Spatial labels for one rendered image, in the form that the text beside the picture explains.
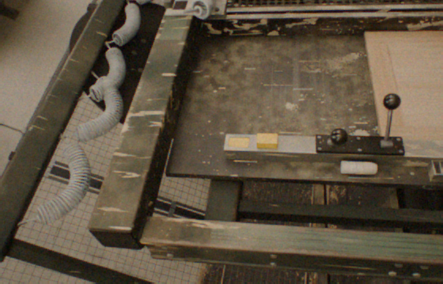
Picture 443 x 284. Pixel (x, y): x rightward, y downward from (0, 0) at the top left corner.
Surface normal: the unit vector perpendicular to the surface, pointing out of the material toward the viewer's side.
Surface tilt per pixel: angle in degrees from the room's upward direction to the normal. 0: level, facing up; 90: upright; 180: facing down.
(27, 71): 90
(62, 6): 90
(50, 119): 90
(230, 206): 57
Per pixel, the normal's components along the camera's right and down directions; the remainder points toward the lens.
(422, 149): -0.11, -0.62
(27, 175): 0.45, -0.50
